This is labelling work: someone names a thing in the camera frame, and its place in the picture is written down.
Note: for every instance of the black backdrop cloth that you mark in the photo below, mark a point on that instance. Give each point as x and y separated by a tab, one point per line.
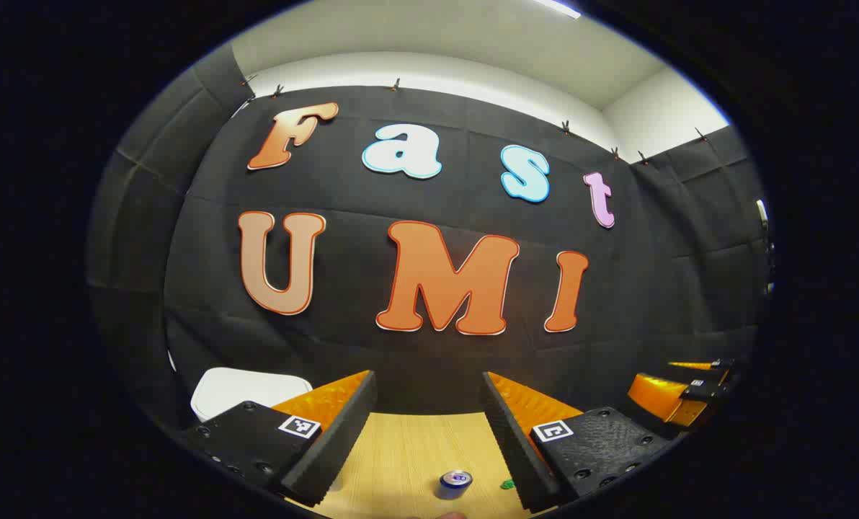
372	194

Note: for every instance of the wooden desktop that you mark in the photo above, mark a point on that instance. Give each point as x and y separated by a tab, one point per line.
408	461

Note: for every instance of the ceiling light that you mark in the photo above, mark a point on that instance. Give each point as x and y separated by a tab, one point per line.
558	7

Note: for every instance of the white desktop garbage bin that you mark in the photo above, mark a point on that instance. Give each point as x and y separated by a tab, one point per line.
235	393

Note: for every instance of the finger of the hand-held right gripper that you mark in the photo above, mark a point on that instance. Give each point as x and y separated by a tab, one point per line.
703	365
660	396

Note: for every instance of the blue silver pop can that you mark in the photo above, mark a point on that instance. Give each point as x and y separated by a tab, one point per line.
455	485

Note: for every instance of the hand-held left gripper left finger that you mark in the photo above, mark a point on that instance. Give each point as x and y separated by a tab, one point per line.
339	440

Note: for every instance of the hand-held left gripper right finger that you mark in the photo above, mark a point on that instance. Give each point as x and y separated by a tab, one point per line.
516	447

